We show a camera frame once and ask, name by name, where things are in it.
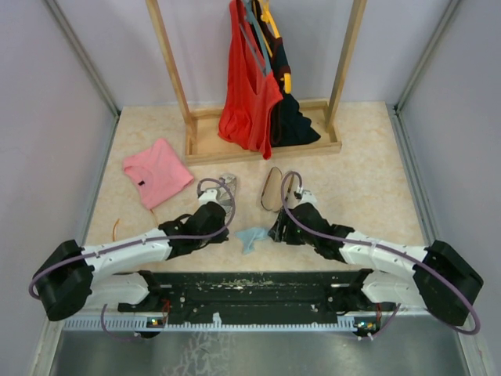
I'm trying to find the yellow sunglasses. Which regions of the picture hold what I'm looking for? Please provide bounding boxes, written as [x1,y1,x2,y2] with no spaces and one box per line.
[111,209,160,241]

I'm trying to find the yellow clothes hanger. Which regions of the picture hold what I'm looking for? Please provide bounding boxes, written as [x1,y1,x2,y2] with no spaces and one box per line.
[253,1,292,94]

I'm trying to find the dark navy garment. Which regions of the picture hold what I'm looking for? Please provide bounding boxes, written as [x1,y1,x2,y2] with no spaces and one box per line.
[269,23,322,148]

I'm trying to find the red tank top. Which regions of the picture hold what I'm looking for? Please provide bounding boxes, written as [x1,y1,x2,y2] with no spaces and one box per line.
[218,1,283,160]

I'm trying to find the grey clothes hanger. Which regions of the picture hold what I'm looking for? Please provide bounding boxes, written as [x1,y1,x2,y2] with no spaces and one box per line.
[242,1,272,76]

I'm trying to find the brown plaid glasses case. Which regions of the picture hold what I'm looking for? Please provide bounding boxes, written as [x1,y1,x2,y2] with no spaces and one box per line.
[260,166,283,213]

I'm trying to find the pink folded t-shirt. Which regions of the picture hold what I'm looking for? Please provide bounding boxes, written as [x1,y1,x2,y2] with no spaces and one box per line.
[122,138,194,210]

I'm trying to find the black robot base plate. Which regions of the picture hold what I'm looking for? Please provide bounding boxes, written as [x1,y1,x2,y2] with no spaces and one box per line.
[118,269,395,325]

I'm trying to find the small light blue cloth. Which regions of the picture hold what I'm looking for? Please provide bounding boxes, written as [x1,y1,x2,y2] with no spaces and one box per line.
[235,227,268,255]

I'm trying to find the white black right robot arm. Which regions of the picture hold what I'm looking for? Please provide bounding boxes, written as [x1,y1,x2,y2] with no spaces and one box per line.
[268,203,484,327]

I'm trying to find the wooden clothes rack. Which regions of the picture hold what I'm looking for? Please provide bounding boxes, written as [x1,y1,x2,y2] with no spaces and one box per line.
[146,1,366,165]

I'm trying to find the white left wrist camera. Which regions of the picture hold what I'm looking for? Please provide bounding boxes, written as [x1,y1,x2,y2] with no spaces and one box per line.
[198,188,219,205]

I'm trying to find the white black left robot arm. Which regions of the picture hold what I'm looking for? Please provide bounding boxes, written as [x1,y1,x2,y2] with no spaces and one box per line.
[28,201,234,321]

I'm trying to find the map print glasses case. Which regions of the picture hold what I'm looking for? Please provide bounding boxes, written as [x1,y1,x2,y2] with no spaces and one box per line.
[218,173,238,209]

